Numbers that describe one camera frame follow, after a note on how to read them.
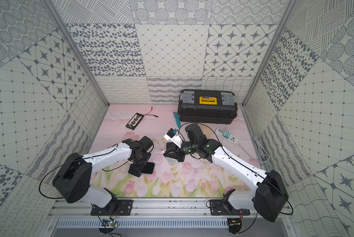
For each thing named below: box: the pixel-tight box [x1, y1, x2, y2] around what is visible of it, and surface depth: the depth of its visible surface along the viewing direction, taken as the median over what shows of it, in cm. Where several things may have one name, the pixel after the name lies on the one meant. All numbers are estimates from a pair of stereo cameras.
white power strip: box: [217, 127, 239, 145], surface depth 100 cm
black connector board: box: [125, 112, 144, 131], surface depth 110 cm
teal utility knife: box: [173, 111, 182, 129], surface depth 113 cm
